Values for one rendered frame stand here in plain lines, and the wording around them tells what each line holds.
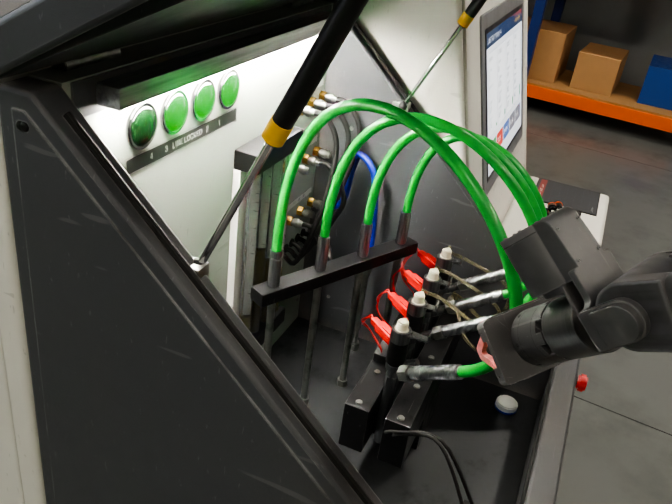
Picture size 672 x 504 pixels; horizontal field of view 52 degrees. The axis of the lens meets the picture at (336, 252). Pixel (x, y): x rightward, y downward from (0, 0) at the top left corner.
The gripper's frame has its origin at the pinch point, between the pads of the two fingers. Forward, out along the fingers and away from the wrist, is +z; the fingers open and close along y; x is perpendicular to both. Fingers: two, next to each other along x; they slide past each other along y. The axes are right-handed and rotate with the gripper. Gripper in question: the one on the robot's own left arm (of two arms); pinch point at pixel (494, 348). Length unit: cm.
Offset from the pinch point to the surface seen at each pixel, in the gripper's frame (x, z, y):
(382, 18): -55, 25, -18
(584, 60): -167, 373, -376
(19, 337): -19, 8, 46
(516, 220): -21, 68, -54
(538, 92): -158, 398, -341
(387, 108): -28.5, -4.1, 3.1
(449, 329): -3.6, 23.8, -7.0
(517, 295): -4.4, -7.2, -0.9
